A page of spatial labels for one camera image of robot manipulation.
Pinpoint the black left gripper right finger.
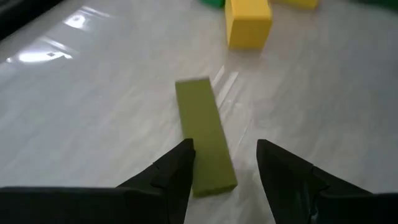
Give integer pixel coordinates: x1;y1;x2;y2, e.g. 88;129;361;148
256;139;398;224

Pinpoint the olive green long block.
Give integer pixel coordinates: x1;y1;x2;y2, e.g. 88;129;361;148
174;77;239;198

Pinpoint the black table frame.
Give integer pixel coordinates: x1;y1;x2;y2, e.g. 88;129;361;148
0;0;65;43

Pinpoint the yellow small block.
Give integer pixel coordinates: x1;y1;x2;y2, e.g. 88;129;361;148
224;0;274;51
273;0;320;10

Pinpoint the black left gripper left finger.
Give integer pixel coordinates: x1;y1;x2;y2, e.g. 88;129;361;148
0;138;196;224

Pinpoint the green small block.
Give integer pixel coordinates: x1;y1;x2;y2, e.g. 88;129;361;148
198;0;226;9

